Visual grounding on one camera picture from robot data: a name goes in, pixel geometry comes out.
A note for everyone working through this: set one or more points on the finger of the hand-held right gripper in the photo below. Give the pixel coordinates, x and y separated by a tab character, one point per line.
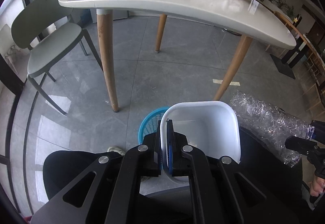
299	144
318	129

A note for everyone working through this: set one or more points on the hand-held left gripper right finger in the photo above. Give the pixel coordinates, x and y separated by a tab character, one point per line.
169	153

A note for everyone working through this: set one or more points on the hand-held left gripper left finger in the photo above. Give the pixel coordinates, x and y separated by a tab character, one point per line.
152	158

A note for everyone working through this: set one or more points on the blue plastic basket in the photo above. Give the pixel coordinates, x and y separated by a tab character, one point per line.
149	125

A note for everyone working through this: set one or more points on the clear plastic bag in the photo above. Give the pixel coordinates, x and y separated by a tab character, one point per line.
266	122

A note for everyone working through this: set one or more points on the white plastic bin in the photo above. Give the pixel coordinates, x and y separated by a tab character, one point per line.
208	127

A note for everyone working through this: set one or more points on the person's right hand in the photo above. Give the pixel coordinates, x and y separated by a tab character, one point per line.
317	187

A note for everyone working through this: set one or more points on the person's left shoe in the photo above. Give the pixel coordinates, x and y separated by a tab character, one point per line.
115	150

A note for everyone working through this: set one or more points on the floor tape strip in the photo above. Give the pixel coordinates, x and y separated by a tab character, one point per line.
226	82

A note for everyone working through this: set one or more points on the wooden chair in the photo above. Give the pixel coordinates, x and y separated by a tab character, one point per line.
289	23

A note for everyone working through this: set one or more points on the row of green plants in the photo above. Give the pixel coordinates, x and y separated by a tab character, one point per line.
279	0

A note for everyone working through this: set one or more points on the green chair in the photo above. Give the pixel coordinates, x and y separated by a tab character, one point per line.
53	46

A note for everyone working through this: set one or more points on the white chair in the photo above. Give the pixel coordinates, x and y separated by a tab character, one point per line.
5	36

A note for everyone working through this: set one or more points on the black table pedestal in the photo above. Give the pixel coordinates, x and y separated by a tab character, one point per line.
284	66

